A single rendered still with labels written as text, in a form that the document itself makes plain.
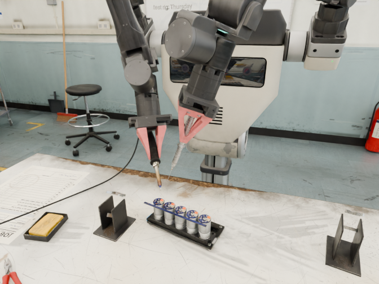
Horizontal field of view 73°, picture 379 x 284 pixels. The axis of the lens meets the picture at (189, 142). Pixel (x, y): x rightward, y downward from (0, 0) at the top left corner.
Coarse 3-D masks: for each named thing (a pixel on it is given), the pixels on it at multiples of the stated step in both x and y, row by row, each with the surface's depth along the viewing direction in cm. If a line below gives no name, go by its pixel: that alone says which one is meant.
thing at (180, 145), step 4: (188, 116) 50; (188, 120) 50; (192, 120) 50; (188, 124) 50; (184, 128) 51; (188, 128) 50; (184, 132) 51; (188, 132) 51; (180, 144) 52; (180, 148) 52; (176, 152) 52; (180, 152) 52; (176, 156) 53; (176, 160) 53
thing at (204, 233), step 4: (208, 224) 50; (200, 228) 51; (204, 228) 51; (208, 228) 51; (200, 232) 52; (204, 232) 51; (208, 232) 51; (200, 236) 52; (204, 236) 51; (208, 236) 52
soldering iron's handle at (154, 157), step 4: (148, 132) 66; (152, 132) 66; (148, 136) 65; (152, 136) 65; (148, 140) 64; (152, 140) 64; (152, 144) 63; (152, 148) 62; (156, 148) 63; (152, 152) 62; (156, 152) 62; (152, 156) 61; (156, 156) 61; (152, 160) 60; (156, 160) 60; (152, 164) 61
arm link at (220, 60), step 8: (216, 40) 42; (224, 40) 42; (216, 48) 43; (224, 48) 43; (232, 48) 44; (216, 56) 43; (224, 56) 43; (208, 64) 44; (216, 64) 44; (224, 64) 44; (216, 72) 45
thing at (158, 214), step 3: (159, 201) 56; (153, 204) 56; (153, 207) 56; (162, 207) 56; (156, 210) 56; (159, 210) 56; (156, 213) 56; (159, 213) 56; (162, 213) 56; (156, 216) 57; (159, 216) 56; (162, 216) 57; (156, 219) 57; (159, 219) 57; (162, 219) 57
